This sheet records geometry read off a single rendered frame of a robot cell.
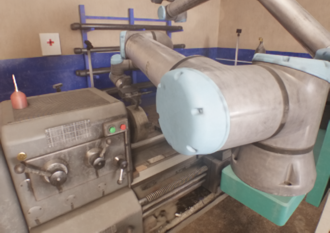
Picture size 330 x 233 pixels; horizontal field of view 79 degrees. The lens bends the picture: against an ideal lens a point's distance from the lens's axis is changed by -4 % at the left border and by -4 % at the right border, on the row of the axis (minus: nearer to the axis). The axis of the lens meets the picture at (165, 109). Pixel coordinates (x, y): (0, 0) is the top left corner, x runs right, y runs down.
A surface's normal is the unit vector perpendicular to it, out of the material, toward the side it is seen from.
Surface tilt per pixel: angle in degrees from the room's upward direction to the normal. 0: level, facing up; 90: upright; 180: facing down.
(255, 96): 61
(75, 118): 45
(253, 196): 90
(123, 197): 32
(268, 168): 70
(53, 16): 90
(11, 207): 90
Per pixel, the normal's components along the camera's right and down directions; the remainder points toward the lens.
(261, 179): -0.57, -0.07
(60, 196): 0.62, 0.26
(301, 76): -0.23, 0.32
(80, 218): 0.32, -0.66
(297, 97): 0.34, -0.07
